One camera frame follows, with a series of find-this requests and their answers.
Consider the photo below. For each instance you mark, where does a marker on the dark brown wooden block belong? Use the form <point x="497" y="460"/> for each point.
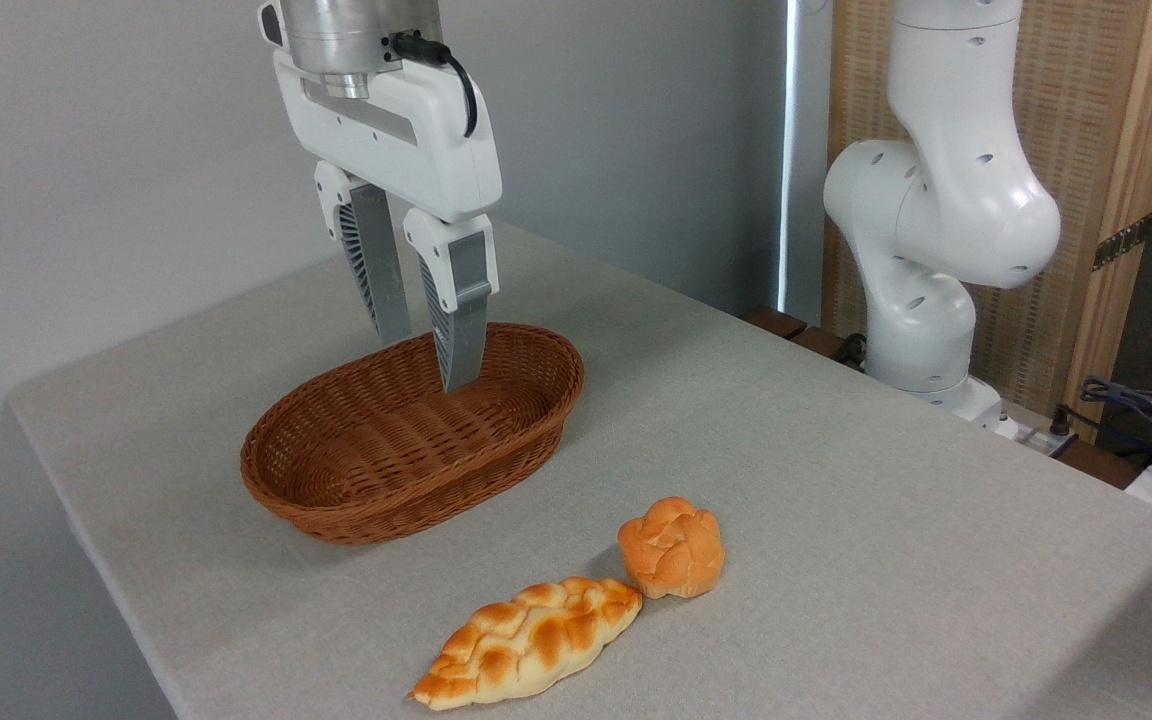
<point x="774" y="321"/>

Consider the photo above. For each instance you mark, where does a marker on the silver metal wrist flange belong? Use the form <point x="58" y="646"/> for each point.
<point x="346" y="35"/>

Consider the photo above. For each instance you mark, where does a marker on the woven wooden folding screen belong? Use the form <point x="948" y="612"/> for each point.
<point x="1086" y="110"/>

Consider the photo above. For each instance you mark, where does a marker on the white power strip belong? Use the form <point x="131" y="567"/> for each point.
<point x="1034" y="437"/>

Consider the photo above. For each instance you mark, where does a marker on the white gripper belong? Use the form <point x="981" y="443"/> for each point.
<point x="416" y="150"/>

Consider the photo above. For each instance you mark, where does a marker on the grey tablecloth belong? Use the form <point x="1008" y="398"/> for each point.
<point x="816" y="520"/>

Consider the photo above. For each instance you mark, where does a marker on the metal screen hinge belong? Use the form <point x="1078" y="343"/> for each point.
<point x="1123" y="242"/>

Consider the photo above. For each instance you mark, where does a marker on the round knotted bread roll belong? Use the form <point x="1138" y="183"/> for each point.
<point x="671" y="550"/>

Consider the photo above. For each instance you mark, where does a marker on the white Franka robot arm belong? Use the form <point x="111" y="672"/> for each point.
<point x="946" y="200"/>

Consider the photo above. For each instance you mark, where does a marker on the long braided bread loaf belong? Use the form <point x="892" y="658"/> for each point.
<point x="526" y="640"/>

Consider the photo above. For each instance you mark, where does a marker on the brown wicker oval basket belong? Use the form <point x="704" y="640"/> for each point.
<point x="366" y="470"/>

